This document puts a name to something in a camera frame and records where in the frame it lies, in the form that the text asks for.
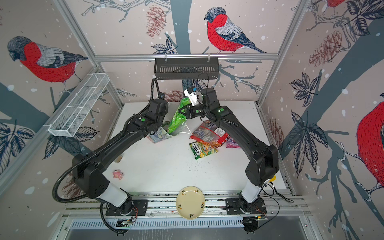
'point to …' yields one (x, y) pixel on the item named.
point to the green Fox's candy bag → (199, 150)
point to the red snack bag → (206, 132)
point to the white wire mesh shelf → (77, 106)
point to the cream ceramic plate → (190, 202)
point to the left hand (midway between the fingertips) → (153, 107)
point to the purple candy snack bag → (230, 143)
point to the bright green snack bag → (178, 122)
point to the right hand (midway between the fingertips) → (177, 112)
